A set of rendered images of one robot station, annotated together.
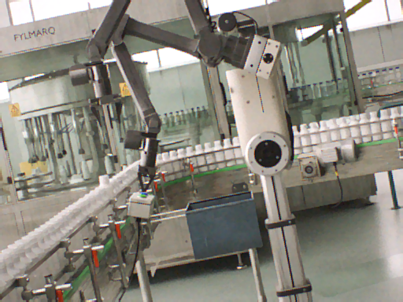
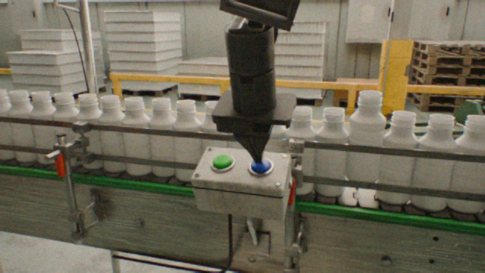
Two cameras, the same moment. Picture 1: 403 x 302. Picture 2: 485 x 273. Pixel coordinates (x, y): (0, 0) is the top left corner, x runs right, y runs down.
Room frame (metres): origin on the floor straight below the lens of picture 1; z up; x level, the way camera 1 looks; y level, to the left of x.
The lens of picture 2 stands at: (3.07, -0.24, 1.32)
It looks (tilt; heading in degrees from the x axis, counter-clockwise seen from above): 18 degrees down; 102
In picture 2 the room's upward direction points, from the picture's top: straight up
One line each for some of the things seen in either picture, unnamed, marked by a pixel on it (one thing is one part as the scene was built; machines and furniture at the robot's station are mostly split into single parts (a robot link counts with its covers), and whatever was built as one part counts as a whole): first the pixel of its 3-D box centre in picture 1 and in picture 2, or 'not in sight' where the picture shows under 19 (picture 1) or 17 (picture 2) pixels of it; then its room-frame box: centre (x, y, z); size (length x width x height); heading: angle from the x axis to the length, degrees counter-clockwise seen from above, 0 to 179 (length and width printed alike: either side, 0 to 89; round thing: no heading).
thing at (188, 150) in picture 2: (93, 218); (187, 140); (2.80, 0.42, 1.08); 0.06 x 0.06 x 0.17
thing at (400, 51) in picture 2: not in sight; (392, 81); (4.00, 4.97, 0.55); 0.40 x 0.34 x 1.10; 177
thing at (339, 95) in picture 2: not in sight; (365, 92); (3.81, 6.23, 0.16); 1.23 x 1.02 x 0.31; 86
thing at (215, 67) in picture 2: not in sight; (215, 77); (1.08, 6.26, 0.33); 1.25 x 1.03 x 0.66; 85
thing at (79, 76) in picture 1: (86, 65); not in sight; (2.67, 0.32, 1.60); 0.12 x 0.09 x 0.12; 88
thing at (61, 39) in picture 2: not in sight; (65, 58); (-2.28, 6.51, 0.59); 1.25 x 1.03 x 1.17; 87
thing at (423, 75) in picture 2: not in sight; (451, 74); (5.10, 6.20, 0.51); 1.26 x 1.08 x 1.02; 87
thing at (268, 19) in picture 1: (282, 110); not in sight; (9.16, -1.01, 1.15); 1.63 x 1.62 x 2.30; 177
